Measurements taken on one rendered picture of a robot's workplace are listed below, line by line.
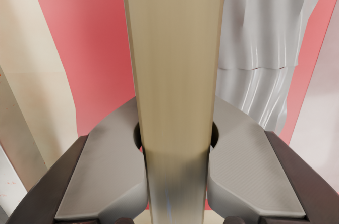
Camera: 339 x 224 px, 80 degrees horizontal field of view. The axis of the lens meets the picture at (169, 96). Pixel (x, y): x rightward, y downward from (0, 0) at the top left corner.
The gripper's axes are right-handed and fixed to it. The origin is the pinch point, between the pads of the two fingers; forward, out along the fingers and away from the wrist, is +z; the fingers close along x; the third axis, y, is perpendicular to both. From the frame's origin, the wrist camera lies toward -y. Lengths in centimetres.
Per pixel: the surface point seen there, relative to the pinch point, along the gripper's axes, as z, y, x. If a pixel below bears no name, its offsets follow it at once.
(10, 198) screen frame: 1.8, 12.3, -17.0
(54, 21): 5.3, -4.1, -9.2
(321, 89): 5.3, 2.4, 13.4
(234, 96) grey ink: 4.8, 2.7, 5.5
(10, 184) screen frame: 1.8, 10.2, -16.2
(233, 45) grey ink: 5.0, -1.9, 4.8
